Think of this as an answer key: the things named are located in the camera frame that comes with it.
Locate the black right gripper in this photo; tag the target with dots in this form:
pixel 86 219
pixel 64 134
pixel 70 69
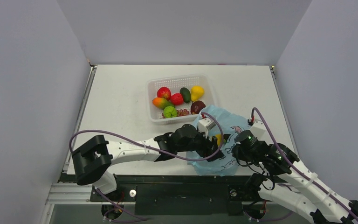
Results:
pixel 237 151

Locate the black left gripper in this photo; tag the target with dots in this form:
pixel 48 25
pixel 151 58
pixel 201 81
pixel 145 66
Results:
pixel 209 148

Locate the yellow fake banana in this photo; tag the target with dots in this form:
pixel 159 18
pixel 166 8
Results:
pixel 218 139

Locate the green fake apple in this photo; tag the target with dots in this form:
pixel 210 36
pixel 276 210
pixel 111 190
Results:
pixel 170 112

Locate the orange green fake mango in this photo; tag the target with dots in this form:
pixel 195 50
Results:
pixel 161 103

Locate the red yellow fake apple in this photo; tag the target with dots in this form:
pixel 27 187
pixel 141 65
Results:
pixel 164 92

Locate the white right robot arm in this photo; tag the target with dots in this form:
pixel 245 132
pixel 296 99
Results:
pixel 290 183

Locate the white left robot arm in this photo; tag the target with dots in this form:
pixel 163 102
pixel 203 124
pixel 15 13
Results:
pixel 92 159

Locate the red fake grape bunch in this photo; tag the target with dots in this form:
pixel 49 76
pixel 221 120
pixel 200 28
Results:
pixel 181 112

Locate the dark red fake fruit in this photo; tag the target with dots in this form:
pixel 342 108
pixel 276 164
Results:
pixel 197 106

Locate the red fake strawberry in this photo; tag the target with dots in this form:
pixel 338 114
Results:
pixel 176 99

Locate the dark green fake avocado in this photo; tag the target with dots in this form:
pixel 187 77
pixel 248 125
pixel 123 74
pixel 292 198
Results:
pixel 186 94

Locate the yellow fake pear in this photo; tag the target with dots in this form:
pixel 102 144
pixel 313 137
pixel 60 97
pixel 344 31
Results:
pixel 197 92

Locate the white perforated plastic basket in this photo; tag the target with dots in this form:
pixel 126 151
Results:
pixel 175 84

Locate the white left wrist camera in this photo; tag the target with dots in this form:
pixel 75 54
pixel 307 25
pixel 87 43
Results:
pixel 204 126

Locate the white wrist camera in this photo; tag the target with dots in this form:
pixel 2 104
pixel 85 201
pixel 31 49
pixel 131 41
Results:
pixel 258 129
pixel 204 126

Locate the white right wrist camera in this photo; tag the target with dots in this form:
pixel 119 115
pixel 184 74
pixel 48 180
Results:
pixel 258 129

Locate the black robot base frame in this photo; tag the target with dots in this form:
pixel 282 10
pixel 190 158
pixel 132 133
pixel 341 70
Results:
pixel 154 195

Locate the metal table edge rail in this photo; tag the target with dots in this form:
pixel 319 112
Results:
pixel 272 71

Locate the left metal table rail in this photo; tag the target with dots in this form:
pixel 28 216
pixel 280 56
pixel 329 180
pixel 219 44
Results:
pixel 81 111

